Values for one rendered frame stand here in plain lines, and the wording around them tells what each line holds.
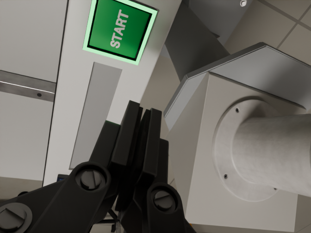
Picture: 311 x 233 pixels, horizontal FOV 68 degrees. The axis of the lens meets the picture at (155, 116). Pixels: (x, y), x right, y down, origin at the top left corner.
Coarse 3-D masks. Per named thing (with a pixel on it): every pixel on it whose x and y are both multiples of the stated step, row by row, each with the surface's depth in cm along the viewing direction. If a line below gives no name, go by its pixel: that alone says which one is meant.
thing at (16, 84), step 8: (0, 72) 37; (8, 72) 37; (0, 80) 35; (8, 80) 36; (16, 80) 36; (24, 80) 37; (32, 80) 38; (40, 80) 39; (0, 88) 36; (8, 88) 36; (16, 88) 36; (24, 88) 36; (32, 88) 37; (40, 88) 37; (48, 88) 38; (32, 96) 37; (40, 96) 38; (48, 96) 38
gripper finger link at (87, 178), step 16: (80, 176) 7; (96, 176) 7; (64, 192) 6; (80, 192) 6; (96, 192) 7; (48, 208) 6; (64, 208) 6; (80, 208) 6; (96, 208) 6; (48, 224) 5; (64, 224) 6; (80, 224) 6
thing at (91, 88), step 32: (160, 0) 20; (160, 32) 22; (64, 64) 23; (96, 64) 24; (128, 64) 24; (64, 96) 26; (96, 96) 27; (128, 96) 27; (64, 128) 28; (96, 128) 30; (64, 160) 32
